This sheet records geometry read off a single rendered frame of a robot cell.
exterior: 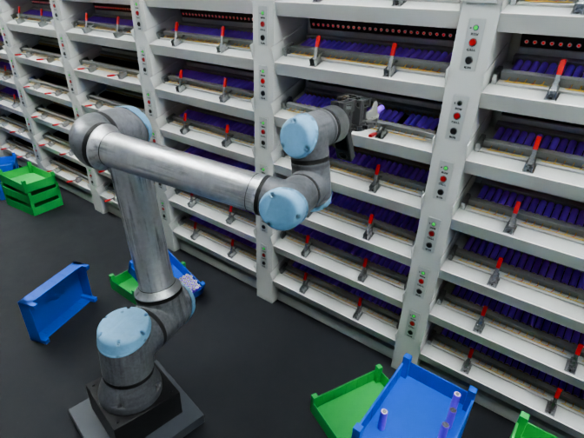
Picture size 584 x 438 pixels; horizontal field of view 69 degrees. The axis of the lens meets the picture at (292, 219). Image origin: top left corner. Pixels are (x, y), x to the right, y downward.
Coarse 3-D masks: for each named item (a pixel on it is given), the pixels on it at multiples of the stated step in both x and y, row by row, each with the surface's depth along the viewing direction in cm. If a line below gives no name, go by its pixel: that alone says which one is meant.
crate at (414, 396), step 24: (408, 360) 118; (408, 384) 119; (432, 384) 118; (408, 408) 112; (432, 408) 112; (360, 432) 98; (384, 432) 106; (408, 432) 106; (432, 432) 106; (456, 432) 107
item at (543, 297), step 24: (456, 240) 144; (480, 240) 140; (456, 264) 137; (480, 264) 136; (504, 264) 131; (528, 264) 130; (552, 264) 129; (480, 288) 132; (504, 288) 128; (528, 288) 126; (552, 288) 124; (576, 288) 121; (528, 312) 126; (552, 312) 120; (576, 312) 119
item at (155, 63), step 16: (144, 0) 176; (144, 16) 178; (160, 16) 183; (176, 16) 190; (160, 64) 191; (144, 80) 194; (144, 96) 199; (160, 112) 199; (160, 144) 205; (160, 192) 221; (160, 208) 226; (176, 240) 233
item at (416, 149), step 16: (288, 96) 159; (368, 96) 148; (384, 96) 145; (288, 112) 155; (368, 144) 137; (384, 144) 133; (400, 144) 130; (416, 144) 128; (432, 144) 122; (416, 160) 130
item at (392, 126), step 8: (288, 104) 155; (296, 104) 154; (304, 104) 153; (296, 112) 153; (392, 128) 134; (400, 128) 132; (408, 128) 131; (416, 128) 130; (408, 136) 130; (424, 136) 128; (432, 136) 127
